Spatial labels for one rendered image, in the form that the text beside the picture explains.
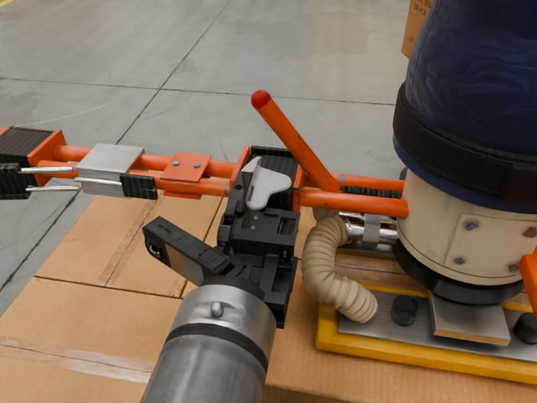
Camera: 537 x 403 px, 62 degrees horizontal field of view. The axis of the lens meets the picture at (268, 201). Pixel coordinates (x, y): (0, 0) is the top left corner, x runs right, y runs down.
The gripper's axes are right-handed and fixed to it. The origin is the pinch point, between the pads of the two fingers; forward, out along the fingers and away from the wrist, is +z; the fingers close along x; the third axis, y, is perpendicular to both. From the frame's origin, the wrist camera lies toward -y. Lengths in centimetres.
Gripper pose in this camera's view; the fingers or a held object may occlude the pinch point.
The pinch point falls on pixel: (252, 184)
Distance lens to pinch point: 57.6
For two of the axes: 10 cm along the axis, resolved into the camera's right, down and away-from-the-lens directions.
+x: 0.0, -7.8, -6.2
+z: 1.8, -6.1, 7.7
